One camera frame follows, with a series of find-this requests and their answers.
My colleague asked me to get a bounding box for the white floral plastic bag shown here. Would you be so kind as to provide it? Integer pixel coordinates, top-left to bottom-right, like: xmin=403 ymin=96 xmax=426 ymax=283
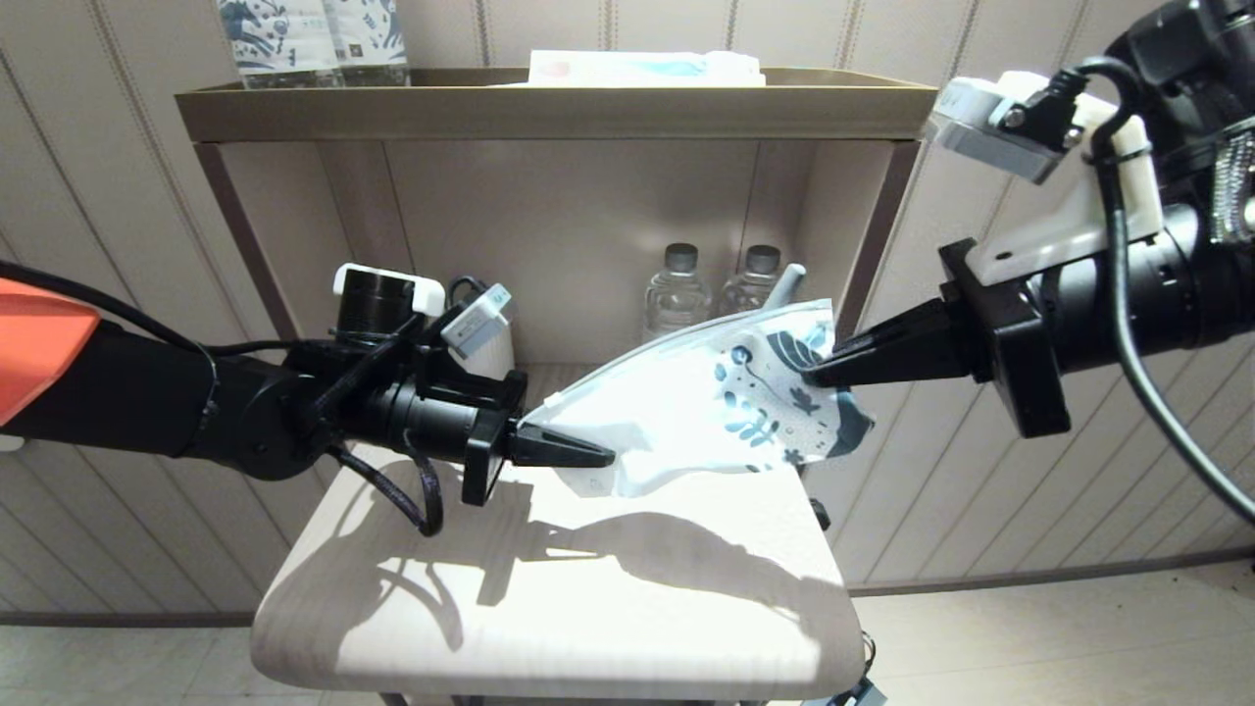
xmin=517 ymin=299 xmax=874 ymax=499

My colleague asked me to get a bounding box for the white ribbed mug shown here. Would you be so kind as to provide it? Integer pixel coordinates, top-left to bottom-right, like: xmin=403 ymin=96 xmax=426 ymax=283
xmin=461 ymin=319 xmax=517 ymax=381

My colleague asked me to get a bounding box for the beige wooden shelf cabinet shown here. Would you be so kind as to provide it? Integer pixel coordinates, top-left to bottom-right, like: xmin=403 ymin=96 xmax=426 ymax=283
xmin=175 ymin=67 xmax=940 ymax=706

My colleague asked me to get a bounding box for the clear plastic water bottle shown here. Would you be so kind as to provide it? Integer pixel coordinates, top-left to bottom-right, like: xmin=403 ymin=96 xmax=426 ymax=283
xmin=721 ymin=246 xmax=785 ymax=317
xmin=644 ymin=244 xmax=713 ymax=344

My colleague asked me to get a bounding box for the white blue flat packet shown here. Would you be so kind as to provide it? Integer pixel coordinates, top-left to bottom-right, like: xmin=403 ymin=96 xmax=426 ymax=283
xmin=495 ymin=49 xmax=768 ymax=89

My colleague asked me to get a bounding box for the blue floral print pouch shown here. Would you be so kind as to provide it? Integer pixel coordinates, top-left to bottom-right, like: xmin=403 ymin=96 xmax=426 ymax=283
xmin=218 ymin=0 xmax=346 ymax=91
xmin=328 ymin=0 xmax=413 ymax=87

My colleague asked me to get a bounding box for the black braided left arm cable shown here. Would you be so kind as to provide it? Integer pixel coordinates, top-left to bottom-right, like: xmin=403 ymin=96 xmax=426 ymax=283
xmin=328 ymin=446 xmax=444 ymax=537

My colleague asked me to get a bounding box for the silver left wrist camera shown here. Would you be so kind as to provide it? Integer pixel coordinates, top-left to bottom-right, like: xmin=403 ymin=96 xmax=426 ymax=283
xmin=441 ymin=283 xmax=517 ymax=358

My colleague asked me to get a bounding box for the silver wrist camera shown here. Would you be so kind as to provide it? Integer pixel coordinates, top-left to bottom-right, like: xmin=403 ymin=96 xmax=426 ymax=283
xmin=441 ymin=283 xmax=517 ymax=358
xmin=927 ymin=74 xmax=1089 ymax=185

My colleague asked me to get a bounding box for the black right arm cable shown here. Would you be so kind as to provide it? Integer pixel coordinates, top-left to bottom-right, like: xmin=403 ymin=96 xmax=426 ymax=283
xmin=1074 ymin=57 xmax=1255 ymax=526

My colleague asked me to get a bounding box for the white right camera bracket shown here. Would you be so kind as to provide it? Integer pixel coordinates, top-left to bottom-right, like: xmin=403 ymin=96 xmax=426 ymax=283
xmin=966 ymin=93 xmax=1168 ymax=287

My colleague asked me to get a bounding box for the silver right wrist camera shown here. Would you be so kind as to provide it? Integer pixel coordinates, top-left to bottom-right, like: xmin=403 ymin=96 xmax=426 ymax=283
xmin=927 ymin=74 xmax=1089 ymax=185

